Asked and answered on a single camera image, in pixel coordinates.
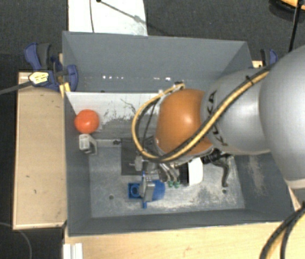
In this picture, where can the white and grey small tool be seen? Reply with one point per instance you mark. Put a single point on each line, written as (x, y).
(85, 142)

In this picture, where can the blue plastic object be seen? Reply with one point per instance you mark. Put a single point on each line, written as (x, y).
(134, 190)

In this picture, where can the black cylinder on white bracket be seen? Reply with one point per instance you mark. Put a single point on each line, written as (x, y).
(195, 173)

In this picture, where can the dark green flat block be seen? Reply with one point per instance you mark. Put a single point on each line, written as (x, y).
(128, 156)

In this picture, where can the orange ball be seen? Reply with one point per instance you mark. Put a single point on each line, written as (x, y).
(86, 121)

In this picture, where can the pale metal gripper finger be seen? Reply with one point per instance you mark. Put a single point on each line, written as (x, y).
(138, 163)
(149, 191)

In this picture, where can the grey metal bin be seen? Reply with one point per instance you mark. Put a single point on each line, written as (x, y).
(104, 171)

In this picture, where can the pale wood board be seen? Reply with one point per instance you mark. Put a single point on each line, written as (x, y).
(39, 158)

